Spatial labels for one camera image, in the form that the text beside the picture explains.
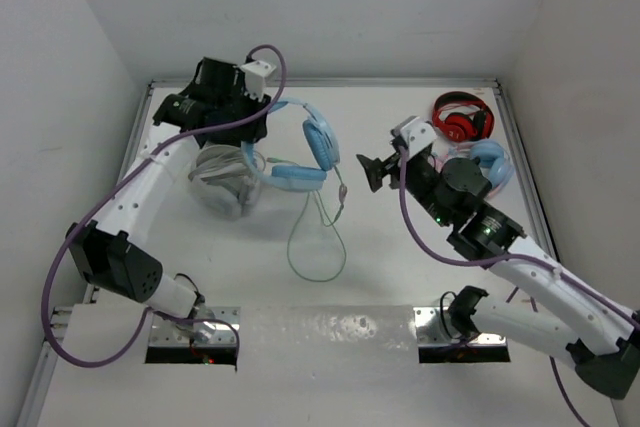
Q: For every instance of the pink blue headphones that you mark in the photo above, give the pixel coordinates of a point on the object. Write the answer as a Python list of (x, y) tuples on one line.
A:
[(494, 161)]

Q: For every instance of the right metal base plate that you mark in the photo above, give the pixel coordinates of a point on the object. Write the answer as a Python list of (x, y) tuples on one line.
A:
[(439, 343)]

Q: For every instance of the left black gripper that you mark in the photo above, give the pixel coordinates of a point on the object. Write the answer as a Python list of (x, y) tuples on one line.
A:
[(249, 132)]

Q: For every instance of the metal base plate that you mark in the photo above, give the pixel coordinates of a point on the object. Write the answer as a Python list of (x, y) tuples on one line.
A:
[(209, 337), (439, 343)]

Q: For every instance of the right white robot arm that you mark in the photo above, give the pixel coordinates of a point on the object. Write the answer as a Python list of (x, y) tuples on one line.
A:
[(580, 327)]

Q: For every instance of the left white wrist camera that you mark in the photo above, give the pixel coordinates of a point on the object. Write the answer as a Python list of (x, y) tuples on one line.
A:
[(256, 73)]

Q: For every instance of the white grey headphones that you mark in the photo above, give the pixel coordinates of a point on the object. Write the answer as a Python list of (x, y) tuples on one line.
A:
[(222, 180)]

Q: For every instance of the light blue headphones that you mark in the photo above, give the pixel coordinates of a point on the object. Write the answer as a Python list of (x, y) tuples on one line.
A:
[(300, 153)]

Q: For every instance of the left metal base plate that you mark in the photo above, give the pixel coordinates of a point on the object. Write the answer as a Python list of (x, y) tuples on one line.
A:
[(209, 337)]

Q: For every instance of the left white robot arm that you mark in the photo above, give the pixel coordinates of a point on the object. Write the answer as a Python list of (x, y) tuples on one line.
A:
[(107, 249)]

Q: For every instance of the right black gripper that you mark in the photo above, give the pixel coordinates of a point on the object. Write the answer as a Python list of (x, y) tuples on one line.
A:
[(376, 169)]

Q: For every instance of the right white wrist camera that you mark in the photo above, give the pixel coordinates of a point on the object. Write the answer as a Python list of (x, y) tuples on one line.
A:
[(413, 135)]

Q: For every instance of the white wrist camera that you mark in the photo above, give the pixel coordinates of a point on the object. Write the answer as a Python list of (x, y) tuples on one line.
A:
[(256, 73), (413, 135)]

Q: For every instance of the red black headphones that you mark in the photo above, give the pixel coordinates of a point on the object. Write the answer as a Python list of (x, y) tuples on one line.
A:
[(462, 117)]

